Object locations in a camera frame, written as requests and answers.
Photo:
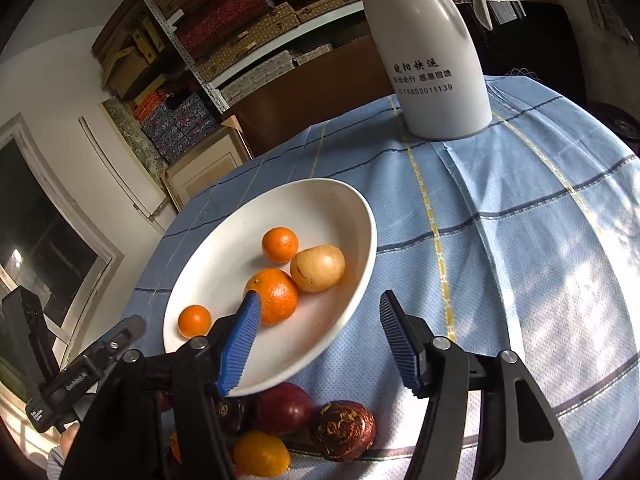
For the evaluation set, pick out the white framed panel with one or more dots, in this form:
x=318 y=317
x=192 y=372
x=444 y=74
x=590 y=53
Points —
x=122 y=160

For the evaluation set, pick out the yellow apple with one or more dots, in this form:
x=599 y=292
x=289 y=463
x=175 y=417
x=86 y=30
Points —
x=320 y=267

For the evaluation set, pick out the white metal shelf rack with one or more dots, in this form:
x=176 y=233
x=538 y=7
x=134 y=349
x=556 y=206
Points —
x=187 y=55

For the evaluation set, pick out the dark red plum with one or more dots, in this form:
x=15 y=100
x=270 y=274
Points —
x=286 y=410

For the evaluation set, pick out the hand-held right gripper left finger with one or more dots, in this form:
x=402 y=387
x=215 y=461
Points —
x=240 y=345

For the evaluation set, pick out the stack of blue patterned boxes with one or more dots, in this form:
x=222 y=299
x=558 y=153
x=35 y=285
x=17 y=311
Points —
x=175 y=125

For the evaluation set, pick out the mottled green panel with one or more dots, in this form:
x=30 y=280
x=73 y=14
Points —
x=130 y=135

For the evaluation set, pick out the stack of grey patterned boxes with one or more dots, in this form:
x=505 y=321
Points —
x=260 y=77

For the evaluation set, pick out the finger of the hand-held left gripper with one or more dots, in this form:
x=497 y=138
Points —
x=125 y=332

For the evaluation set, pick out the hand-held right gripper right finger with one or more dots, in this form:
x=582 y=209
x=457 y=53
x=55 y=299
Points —
x=400 y=345

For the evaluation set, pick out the white thermos jug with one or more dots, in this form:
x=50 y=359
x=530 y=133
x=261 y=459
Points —
x=430 y=35

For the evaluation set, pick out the yellow-orange citrus fruit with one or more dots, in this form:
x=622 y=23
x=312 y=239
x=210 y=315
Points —
x=262 y=455

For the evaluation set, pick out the large orange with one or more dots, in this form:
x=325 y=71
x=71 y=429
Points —
x=279 y=301

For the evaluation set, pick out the blue checked tablecloth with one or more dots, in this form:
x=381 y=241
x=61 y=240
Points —
x=500 y=260

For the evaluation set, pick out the brown wooden board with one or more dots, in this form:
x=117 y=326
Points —
x=310 y=95

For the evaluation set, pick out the white-framed window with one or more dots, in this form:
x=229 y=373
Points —
x=45 y=220

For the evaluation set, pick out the person's left forearm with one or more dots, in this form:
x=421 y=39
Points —
x=62 y=452

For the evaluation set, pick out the white ceramic plate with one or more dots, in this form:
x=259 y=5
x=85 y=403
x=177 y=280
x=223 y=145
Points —
x=235 y=240

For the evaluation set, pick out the small orange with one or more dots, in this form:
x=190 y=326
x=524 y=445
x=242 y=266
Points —
x=280 y=245
x=194 y=321

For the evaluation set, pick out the stack of woven boxes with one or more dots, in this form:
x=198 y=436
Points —
x=240 y=45

